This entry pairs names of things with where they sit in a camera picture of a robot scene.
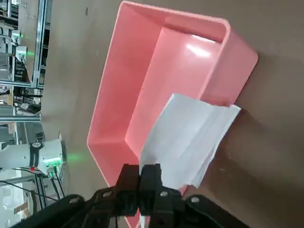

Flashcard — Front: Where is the white tissue sheet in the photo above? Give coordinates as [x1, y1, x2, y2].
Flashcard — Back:
[139, 93, 242, 228]

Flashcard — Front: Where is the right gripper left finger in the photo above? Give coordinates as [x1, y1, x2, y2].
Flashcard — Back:
[14, 163, 141, 228]

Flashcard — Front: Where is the black left arm base cable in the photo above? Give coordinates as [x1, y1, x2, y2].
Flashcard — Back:
[0, 166, 66, 202]

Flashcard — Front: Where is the pink plastic container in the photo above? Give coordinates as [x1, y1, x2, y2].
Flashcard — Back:
[86, 0, 259, 228]

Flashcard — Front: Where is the aluminium frame profile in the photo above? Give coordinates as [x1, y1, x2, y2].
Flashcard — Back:
[30, 0, 52, 89]

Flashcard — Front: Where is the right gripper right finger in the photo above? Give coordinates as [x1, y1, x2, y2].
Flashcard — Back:
[139, 163, 250, 228]

